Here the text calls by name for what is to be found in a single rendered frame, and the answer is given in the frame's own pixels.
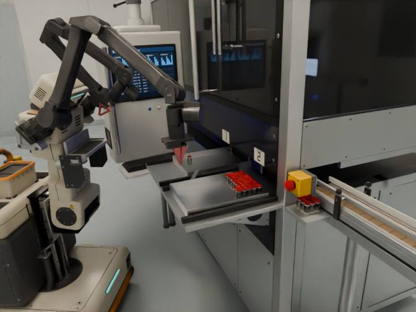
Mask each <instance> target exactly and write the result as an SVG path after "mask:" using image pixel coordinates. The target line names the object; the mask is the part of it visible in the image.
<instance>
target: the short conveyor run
mask: <svg viewBox="0 0 416 312"><path fill-rule="evenodd" d="M329 181H330V182H331V183H329V184H326V183H324V182H323V181H321V180H319V179H317V185H319V186H318V187H316V192H315V193H314V194H312V196H313V197H316V199H319V200H320V201H321V202H320V209H322V210H323V211H325V212H326V213H328V214H329V215H330V216H331V220H330V221H327V223H329V224H330V225H332V226H333V227H334V228H336V229H338V230H339V231H340V232H342V233H343V234H344V235H346V236H347V237H349V238H350V239H352V240H353V241H354V242H356V243H357V244H359V245H360V246H362V247H363V248H365V249H366V250H367V251H369V252H370V253H371V254H373V255H375V256H376V257H377V258H379V259H380V260H382V261H383V262H385V263H386V264H387V265H389V266H390V267H392V268H393V269H394V270H396V271H398V273H400V274H402V275H403V276H404V277H406V278H407V279H409V280H410V281H411V282H413V283H414V284H415V285H416V220H415V219H413V218H411V217H409V216H407V215H405V214H403V213H402V212H399V211H398V210H395V209H393V208H392V207H389V206H387V205H386V204H384V203H382V202H380V201H378V200H376V199H374V198H372V197H370V196H371V189H370V187H371V186H372V182H370V181H367V182H366V183H365V186H367V187H365V189H364V192H361V191H359V190H357V189H355V188H353V187H351V186H349V185H347V184H345V183H343V182H341V181H339V180H337V179H335V178H333V177H331V176H329Z"/></svg>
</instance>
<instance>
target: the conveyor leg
mask: <svg viewBox="0 0 416 312"><path fill-rule="evenodd" d="M360 251H361V246H360V245H359V244H357V243H356V242H354V241H353V240H352V239H350V238H349V237H347V243H346V248H345V258H344V266H343V272H342V282H341V286H340V296H339V305H338V310H337V312H352V305H353V298H354V293H355V284H356V280H357V272H358V264H359V259H360Z"/></svg>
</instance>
